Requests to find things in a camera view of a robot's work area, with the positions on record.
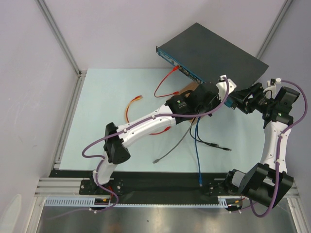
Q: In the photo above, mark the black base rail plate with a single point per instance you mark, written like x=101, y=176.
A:
x=171, y=185

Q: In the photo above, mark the wooden base board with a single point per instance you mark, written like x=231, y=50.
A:
x=186, y=91

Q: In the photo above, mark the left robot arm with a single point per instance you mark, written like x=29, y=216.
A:
x=118, y=139

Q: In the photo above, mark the aluminium frame profile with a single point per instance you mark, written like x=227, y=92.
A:
x=63, y=183

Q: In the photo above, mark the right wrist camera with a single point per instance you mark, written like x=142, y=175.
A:
x=271, y=85

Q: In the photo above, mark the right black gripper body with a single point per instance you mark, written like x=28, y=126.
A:
x=248, y=101

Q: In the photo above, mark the black network switch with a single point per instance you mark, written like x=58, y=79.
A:
x=203, y=56

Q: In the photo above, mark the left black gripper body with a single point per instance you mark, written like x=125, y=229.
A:
x=214, y=103

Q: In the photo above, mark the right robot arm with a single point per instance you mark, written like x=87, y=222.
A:
x=267, y=182

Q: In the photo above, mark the white slotted cable duct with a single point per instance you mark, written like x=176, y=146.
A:
x=101, y=202

